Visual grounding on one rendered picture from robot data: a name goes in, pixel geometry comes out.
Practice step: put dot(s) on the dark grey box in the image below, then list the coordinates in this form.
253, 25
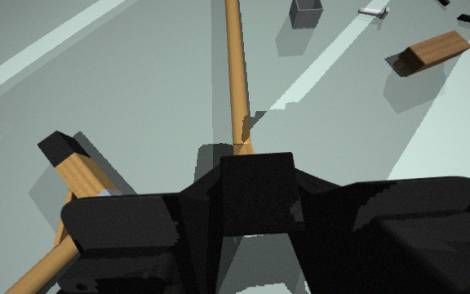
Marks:
304, 14

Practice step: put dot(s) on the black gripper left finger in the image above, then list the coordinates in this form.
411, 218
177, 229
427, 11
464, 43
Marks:
189, 221

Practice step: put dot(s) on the brown wooden block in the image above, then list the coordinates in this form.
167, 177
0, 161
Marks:
434, 51

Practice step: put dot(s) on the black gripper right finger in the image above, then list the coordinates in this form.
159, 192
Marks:
336, 219

